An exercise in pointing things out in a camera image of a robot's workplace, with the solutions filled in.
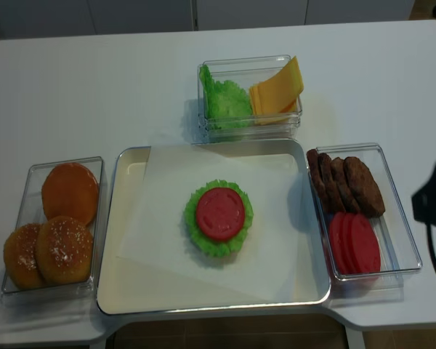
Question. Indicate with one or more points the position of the red tomato slice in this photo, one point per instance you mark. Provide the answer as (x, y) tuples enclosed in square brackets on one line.
[(335, 228), (364, 247), (349, 266), (220, 214)]

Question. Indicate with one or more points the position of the green lettuce leaf on tray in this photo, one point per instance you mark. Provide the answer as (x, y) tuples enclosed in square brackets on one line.
[(206, 245)]

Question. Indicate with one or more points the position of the green lettuce leaves in container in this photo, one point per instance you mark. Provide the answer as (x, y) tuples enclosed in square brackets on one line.
[(228, 105)]

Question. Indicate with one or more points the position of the clear lettuce and cheese container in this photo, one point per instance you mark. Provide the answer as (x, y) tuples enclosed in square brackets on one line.
[(247, 72)]

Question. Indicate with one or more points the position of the yellow cheese slice stack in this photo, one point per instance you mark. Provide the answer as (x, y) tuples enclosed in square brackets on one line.
[(268, 101)]

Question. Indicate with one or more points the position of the leaning yellow cheese slice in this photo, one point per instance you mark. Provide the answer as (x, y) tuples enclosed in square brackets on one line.
[(288, 77)]

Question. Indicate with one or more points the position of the brown meat patty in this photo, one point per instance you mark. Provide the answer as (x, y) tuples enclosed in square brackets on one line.
[(348, 200), (336, 203), (317, 180), (363, 187)]

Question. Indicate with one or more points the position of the white paper sheet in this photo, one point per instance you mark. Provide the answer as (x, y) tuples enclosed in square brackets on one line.
[(273, 173)]

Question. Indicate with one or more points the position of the white serving tray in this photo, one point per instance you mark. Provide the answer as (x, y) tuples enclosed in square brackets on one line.
[(129, 287)]

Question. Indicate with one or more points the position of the flat brown bun bottom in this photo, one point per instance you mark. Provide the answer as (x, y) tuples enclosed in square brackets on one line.
[(70, 190)]

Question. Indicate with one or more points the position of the clear patty and tomato container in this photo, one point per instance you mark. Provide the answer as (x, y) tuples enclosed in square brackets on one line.
[(399, 255)]

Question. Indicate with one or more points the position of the sesame bun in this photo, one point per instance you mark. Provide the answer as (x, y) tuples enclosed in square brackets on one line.
[(64, 251), (19, 257)]

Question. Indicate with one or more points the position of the clear bun container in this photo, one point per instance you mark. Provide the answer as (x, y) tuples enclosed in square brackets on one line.
[(31, 211)]

